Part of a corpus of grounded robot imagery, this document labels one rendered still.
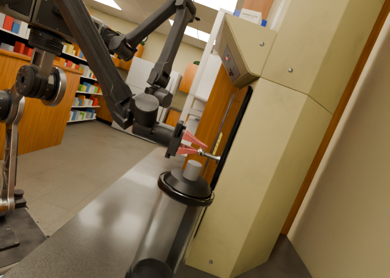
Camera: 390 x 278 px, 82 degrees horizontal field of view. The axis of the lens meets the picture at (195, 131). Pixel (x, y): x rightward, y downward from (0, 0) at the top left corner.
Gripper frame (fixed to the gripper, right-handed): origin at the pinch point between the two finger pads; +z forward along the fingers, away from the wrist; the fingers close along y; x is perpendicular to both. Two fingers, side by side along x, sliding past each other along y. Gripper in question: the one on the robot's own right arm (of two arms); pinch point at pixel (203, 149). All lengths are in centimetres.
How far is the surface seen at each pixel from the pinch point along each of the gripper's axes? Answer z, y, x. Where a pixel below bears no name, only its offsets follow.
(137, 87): -163, -1, 481
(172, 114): -65, -34, 492
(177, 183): -4.0, -2.7, -24.2
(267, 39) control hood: 3.2, 28.8, -11.1
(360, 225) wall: 48.2, -4.4, -0.3
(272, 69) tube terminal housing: 6.6, 23.4, -11.2
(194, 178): -1.3, -1.7, -21.8
